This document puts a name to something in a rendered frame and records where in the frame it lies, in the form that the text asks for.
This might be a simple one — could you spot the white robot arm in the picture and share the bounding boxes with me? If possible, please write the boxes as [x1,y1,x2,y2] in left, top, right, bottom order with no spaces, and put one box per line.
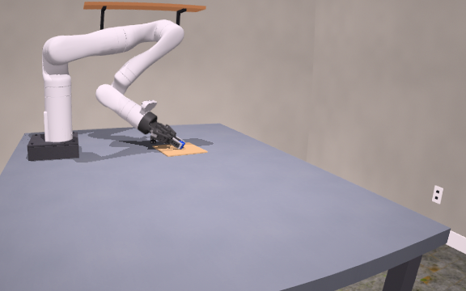
[42,20,184,142]

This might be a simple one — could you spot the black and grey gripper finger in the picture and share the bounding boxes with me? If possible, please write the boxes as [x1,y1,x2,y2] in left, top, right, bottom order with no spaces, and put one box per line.
[159,123,185,143]
[150,124,182,149]

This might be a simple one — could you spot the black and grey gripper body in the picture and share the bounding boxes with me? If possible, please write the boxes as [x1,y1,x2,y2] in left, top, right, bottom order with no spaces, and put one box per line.
[138,112,164,134]

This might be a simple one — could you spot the tan flat mat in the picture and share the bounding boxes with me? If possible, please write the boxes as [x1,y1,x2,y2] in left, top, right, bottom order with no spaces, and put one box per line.
[153,142,208,157]

